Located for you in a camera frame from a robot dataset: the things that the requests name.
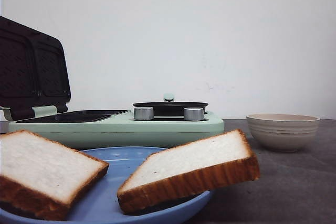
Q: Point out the toast bread slice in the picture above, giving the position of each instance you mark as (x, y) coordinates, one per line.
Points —
(44, 177)
(189, 169)

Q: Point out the beige ribbed bowl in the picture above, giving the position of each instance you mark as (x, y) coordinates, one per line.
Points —
(283, 132)

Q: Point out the breakfast maker hinged lid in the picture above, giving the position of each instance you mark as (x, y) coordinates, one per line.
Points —
(33, 71)

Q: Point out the mint green breakfast maker base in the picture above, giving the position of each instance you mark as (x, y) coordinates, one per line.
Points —
(123, 130)

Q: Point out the black round frying pan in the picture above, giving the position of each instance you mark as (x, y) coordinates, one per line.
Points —
(171, 108)

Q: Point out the right silver control knob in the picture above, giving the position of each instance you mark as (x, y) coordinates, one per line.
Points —
(193, 114)

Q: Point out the silver control knob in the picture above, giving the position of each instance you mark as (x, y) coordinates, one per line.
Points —
(193, 114)
(143, 113)

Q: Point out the left silver control knob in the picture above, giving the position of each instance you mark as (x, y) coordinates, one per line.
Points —
(143, 113)

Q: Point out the blue round plate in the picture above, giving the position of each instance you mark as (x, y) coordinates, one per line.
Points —
(100, 203)

